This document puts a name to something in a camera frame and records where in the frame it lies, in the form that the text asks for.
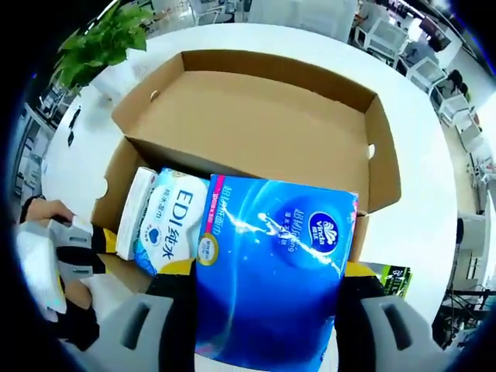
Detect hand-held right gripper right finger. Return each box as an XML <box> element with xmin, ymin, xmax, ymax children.
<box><xmin>328</xmin><ymin>261</ymin><xmax>437</xmax><ymax>372</ymax></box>

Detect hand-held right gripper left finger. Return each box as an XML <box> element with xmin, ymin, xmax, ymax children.
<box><xmin>96</xmin><ymin>258</ymin><xmax>198</xmax><ymax>372</ymax></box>

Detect silver face mask packet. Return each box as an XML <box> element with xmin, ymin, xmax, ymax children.
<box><xmin>370</xmin><ymin>262</ymin><xmax>414</xmax><ymax>300</ymax></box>

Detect white wet wipes pack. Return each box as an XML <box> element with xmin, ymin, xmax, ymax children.
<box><xmin>133</xmin><ymin>167</ymin><xmax>213</xmax><ymax>277</ymax></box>

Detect blue tissue pack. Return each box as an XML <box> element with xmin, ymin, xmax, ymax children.
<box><xmin>193</xmin><ymin>174</ymin><xmax>360</xmax><ymax>367</ymax></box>

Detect brown cardboard shoe box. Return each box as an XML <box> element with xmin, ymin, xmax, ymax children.
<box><xmin>89</xmin><ymin>49</ymin><xmax>403</xmax><ymax>298</ymax></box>

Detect person's left hand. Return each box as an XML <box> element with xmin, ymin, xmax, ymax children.
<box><xmin>22</xmin><ymin>198</ymin><xmax>78</xmax><ymax>226</ymax></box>

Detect small black object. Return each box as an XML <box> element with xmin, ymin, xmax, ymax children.
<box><xmin>66</xmin><ymin>105</ymin><xmax>83</xmax><ymax>147</ymax></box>

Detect black metal stand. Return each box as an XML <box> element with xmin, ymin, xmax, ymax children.
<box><xmin>433</xmin><ymin>216</ymin><xmax>490</xmax><ymax>348</ymax></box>

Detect green potted plant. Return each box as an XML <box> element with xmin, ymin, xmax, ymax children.
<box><xmin>57</xmin><ymin>2</ymin><xmax>151</xmax><ymax>105</ymax></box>

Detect group of white office chairs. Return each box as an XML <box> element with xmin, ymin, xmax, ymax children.
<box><xmin>350</xmin><ymin>17</ymin><xmax>480</xmax><ymax>129</ymax></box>

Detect white desk partition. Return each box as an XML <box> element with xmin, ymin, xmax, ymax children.
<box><xmin>247</xmin><ymin>0</ymin><xmax>357</xmax><ymax>24</ymax></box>

